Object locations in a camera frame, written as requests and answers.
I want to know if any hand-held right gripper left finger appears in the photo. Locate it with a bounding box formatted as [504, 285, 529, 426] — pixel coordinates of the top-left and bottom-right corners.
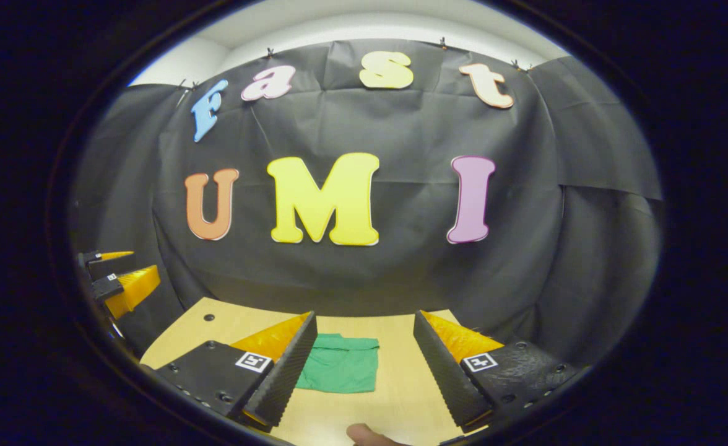
[154, 311, 319, 432]

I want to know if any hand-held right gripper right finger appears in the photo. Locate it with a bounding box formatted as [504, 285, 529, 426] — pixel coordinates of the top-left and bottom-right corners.
[412, 310, 581, 433]

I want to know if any green T-shirt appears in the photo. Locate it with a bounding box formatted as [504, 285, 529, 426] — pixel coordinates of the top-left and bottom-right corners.
[295, 333, 381, 395]

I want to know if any black backdrop cloth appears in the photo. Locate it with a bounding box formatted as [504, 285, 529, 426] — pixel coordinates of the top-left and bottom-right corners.
[67, 38, 665, 372]

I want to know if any row of black clips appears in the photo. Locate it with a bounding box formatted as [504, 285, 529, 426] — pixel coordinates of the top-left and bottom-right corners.
[175, 37, 535, 94]

